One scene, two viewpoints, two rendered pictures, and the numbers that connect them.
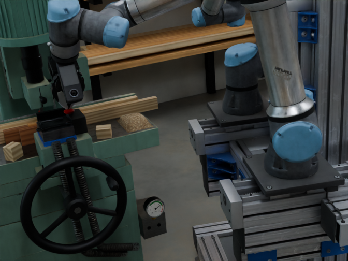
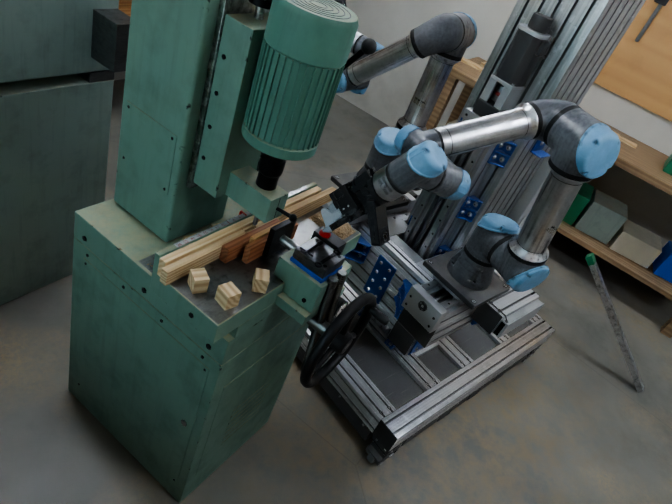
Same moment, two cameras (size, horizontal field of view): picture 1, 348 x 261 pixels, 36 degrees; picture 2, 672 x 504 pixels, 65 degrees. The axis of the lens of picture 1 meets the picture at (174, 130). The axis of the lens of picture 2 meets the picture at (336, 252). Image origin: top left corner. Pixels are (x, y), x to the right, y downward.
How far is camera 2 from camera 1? 1.27 m
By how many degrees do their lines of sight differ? 43
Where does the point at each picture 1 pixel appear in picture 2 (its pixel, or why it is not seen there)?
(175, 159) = not seen: hidden behind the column
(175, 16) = not seen: outside the picture
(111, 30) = (462, 188)
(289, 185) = (484, 298)
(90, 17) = (450, 172)
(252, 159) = (435, 265)
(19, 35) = (300, 147)
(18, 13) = (312, 123)
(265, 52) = (552, 213)
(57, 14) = (435, 171)
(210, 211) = not seen: hidden behind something
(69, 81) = (381, 223)
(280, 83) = (547, 237)
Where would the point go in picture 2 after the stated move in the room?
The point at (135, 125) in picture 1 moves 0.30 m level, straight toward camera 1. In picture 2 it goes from (345, 231) to (412, 302)
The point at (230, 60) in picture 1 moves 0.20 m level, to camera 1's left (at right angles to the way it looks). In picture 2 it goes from (388, 149) to (342, 150)
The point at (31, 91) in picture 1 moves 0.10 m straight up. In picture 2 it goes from (272, 204) to (283, 169)
